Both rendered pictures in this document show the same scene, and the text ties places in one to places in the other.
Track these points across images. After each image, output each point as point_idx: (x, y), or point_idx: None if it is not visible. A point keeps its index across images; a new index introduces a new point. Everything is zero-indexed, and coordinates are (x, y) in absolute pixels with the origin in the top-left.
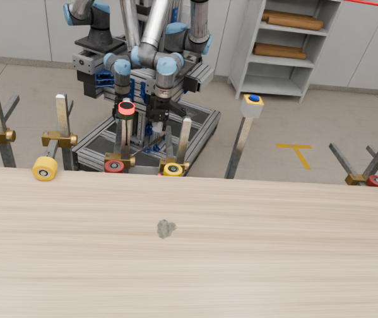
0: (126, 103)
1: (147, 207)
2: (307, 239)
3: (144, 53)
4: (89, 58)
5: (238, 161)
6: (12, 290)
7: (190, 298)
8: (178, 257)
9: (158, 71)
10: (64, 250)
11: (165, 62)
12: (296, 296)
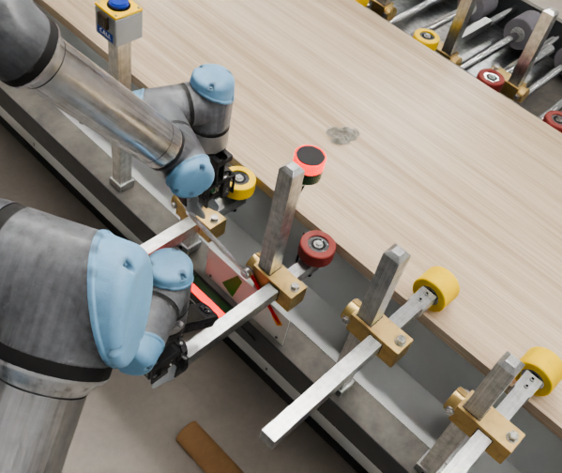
0: (305, 159)
1: (336, 165)
2: (211, 28)
3: (197, 142)
4: None
5: None
6: (531, 197)
7: (384, 86)
8: (358, 110)
9: (234, 98)
10: (466, 193)
11: (227, 71)
12: (296, 26)
